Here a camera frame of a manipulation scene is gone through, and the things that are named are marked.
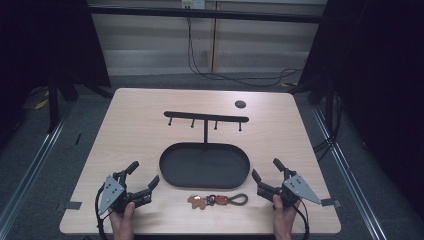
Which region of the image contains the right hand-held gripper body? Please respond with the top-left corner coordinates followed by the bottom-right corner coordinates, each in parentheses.
top-left (256, 169), bottom-right (322, 209)

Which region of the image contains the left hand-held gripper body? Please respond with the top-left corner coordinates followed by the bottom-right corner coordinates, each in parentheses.
top-left (97, 171), bottom-right (153, 216)

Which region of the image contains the keychain with brown bear charm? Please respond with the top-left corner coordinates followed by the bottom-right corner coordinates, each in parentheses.
top-left (186, 193), bottom-right (249, 211)

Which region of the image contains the black key rack with tray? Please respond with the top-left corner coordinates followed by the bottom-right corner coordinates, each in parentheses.
top-left (158, 110), bottom-right (251, 190)

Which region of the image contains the person's left hand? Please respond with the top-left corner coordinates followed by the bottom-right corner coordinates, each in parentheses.
top-left (108, 201), bottom-right (136, 240)

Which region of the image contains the person's right hand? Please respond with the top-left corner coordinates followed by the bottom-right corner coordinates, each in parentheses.
top-left (272, 194), bottom-right (301, 240)

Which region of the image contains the black metal stand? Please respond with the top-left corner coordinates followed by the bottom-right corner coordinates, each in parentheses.
top-left (46, 74), bottom-right (62, 134)
top-left (311, 79), bottom-right (344, 161)

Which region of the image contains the yellow floor tape piece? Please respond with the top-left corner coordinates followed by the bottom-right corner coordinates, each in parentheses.
top-left (34, 98), bottom-right (50, 111)

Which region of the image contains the black curtain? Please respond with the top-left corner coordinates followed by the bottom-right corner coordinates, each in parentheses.
top-left (0, 0), bottom-right (112, 141)
top-left (296, 0), bottom-right (424, 214)

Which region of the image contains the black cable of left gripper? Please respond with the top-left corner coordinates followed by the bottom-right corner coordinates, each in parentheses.
top-left (94, 183), bottom-right (111, 240)

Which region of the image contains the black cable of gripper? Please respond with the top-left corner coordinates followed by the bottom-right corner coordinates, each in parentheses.
top-left (94, 183), bottom-right (111, 240)
top-left (291, 199), bottom-right (311, 240)

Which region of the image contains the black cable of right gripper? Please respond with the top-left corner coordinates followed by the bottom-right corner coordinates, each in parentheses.
top-left (291, 199), bottom-right (311, 240)

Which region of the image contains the metal floor rail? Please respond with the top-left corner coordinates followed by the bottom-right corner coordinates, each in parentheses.
top-left (311, 106), bottom-right (389, 240)
top-left (0, 109), bottom-right (73, 231)

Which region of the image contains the black cable on floor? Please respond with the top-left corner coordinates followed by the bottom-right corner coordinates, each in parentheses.
top-left (186, 16), bottom-right (304, 88)

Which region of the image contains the white wall socket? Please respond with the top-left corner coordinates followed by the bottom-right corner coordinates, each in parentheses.
top-left (181, 0), bottom-right (206, 10)

